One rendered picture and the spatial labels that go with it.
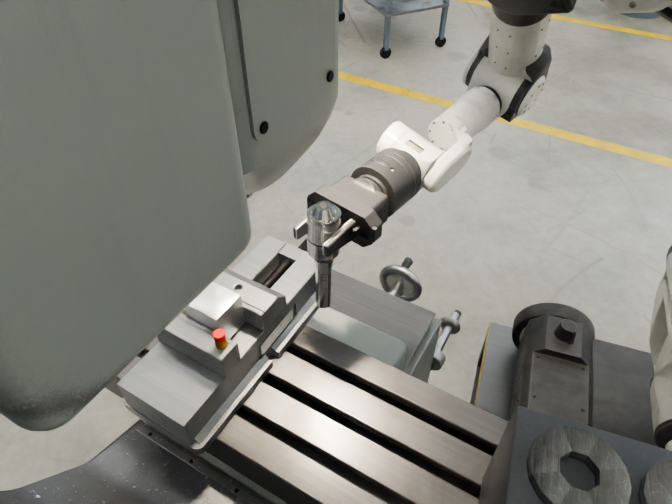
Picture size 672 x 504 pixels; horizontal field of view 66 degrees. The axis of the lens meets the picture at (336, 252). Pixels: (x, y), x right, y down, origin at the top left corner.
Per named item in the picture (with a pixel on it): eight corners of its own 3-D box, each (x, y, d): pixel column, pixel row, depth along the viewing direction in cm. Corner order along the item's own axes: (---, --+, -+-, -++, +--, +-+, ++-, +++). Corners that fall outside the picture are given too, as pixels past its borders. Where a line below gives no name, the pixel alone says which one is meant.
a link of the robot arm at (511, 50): (497, 43, 101) (505, -42, 80) (556, 75, 97) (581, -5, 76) (460, 90, 101) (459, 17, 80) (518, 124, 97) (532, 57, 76)
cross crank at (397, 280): (385, 279, 142) (388, 248, 133) (425, 296, 137) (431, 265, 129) (357, 319, 132) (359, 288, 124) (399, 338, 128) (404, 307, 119)
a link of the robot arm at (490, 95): (424, 132, 94) (479, 89, 104) (471, 162, 91) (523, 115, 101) (440, 83, 86) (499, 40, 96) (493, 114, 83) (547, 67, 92)
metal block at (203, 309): (214, 305, 79) (207, 278, 75) (245, 321, 77) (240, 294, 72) (190, 329, 76) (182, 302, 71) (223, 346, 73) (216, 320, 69)
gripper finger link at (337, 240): (322, 241, 69) (351, 217, 72) (322, 258, 71) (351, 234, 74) (331, 246, 68) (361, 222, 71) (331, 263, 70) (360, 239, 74)
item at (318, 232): (343, 203, 72) (342, 236, 76) (309, 200, 72) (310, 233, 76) (338, 225, 68) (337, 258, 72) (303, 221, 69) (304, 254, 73)
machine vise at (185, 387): (265, 258, 97) (259, 213, 89) (334, 289, 91) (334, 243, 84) (121, 405, 75) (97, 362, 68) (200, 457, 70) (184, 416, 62)
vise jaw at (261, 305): (223, 275, 84) (219, 258, 81) (287, 305, 80) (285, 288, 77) (198, 299, 80) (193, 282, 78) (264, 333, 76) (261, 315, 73)
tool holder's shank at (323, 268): (336, 244, 76) (334, 296, 84) (314, 242, 76) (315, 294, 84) (333, 259, 74) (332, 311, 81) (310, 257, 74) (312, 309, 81)
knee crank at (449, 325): (447, 310, 146) (450, 296, 141) (467, 319, 143) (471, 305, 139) (415, 368, 132) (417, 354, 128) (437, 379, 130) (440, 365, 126)
